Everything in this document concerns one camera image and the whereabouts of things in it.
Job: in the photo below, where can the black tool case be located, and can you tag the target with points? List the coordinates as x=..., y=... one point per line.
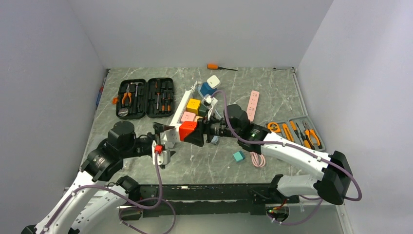
x=146, y=98

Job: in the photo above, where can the light blue power strip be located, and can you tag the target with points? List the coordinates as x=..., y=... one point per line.
x=214, y=113

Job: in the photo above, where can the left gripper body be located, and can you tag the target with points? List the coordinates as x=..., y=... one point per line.
x=143, y=145

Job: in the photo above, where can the pink cube socket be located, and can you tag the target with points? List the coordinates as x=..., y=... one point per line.
x=188, y=116

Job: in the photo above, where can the orange handled screwdriver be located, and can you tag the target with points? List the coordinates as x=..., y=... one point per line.
x=216, y=67

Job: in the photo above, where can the small black orange screwdriver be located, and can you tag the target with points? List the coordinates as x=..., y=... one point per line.
x=166, y=103

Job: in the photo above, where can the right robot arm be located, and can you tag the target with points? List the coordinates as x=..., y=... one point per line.
x=327, y=175

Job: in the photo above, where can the orange pliers in case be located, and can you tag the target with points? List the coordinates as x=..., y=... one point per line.
x=126, y=99

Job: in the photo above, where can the white charger plug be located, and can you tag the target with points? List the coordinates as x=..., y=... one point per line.
x=213, y=82

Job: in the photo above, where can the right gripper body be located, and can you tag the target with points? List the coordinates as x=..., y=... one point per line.
x=215, y=126

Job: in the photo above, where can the blue cube socket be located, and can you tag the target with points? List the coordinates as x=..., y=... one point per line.
x=206, y=89

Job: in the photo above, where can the red cube socket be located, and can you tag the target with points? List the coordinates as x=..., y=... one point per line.
x=186, y=128

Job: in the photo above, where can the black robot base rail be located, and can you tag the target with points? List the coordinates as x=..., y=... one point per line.
x=208, y=199

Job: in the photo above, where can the orange utility knife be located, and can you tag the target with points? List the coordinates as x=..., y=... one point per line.
x=288, y=133

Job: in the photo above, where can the yellow cube socket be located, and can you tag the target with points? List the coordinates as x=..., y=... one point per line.
x=193, y=106

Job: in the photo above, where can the pink power strip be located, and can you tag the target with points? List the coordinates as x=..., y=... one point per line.
x=252, y=105

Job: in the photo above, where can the grey tool tray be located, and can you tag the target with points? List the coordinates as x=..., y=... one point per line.
x=297, y=129

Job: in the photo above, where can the dark green cube socket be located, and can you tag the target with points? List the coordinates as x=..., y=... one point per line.
x=202, y=110

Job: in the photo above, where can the teal plug adapter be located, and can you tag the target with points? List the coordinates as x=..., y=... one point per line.
x=239, y=156

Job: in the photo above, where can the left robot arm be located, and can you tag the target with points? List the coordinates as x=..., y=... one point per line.
x=88, y=199

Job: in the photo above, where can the white long power strip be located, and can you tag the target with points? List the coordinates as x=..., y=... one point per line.
x=172, y=136

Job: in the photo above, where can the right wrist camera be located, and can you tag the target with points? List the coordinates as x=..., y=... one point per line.
x=210, y=102

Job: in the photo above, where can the orange pliers in tray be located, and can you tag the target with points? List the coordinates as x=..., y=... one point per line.
x=311, y=136

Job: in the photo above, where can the blue pen at wall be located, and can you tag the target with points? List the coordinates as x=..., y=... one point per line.
x=100, y=92

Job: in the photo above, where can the orange tape measure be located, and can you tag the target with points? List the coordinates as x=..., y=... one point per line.
x=274, y=127

